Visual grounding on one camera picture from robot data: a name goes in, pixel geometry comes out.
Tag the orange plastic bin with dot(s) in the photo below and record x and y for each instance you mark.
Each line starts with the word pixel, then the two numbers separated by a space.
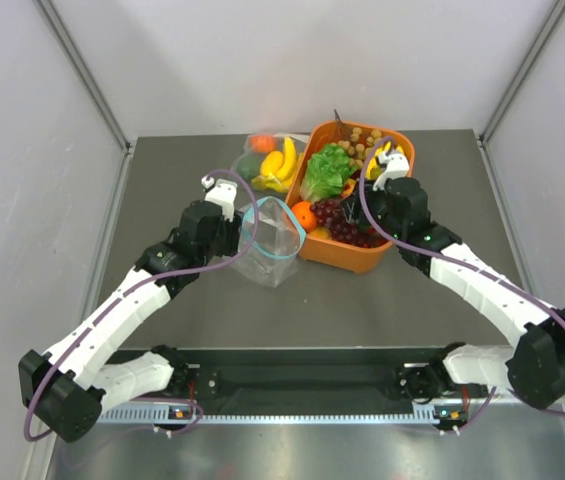
pixel 330 252

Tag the fake brown longan bunch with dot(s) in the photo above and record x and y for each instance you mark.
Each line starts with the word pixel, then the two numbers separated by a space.
pixel 356 140

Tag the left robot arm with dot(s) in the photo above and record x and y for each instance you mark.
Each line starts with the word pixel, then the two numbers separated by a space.
pixel 70 385

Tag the fake green avocado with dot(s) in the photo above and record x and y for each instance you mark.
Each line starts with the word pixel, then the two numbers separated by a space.
pixel 248 166

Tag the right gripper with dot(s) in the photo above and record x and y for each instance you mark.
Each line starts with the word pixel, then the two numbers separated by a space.
pixel 353 208

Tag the fake green lettuce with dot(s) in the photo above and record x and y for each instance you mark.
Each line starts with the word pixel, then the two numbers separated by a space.
pixel 326 173

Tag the fake orange tangerine in bag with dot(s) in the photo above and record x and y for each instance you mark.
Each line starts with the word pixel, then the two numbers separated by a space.
pixel 262 143

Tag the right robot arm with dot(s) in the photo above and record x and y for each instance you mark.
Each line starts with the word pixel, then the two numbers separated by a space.
pixel 532 365

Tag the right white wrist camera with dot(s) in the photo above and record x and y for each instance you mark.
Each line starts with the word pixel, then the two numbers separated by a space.
pixel 393 164

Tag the fake banana bunch in bin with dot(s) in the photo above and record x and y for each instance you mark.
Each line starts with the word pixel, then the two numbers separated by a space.
pixel 372 170

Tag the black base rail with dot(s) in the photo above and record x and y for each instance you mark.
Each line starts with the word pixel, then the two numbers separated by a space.
pixel 344 381

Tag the fake banana bunch in bag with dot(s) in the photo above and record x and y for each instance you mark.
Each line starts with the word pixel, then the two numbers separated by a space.
pixel 278 167

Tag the clear zip top bag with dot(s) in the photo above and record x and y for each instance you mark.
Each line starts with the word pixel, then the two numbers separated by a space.
pixel 268 254

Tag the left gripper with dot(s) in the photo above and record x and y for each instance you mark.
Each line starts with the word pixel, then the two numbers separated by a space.
pixel 231 229

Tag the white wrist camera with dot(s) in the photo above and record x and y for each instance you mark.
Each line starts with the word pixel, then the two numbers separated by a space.
pixel 393 164
pixel 222 193

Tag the clear zip bag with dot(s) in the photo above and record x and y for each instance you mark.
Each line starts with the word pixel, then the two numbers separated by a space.
pixel 268 254
pixel 301 143

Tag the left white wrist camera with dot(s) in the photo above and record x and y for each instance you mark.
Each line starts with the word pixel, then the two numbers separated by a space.
pixel 222 193

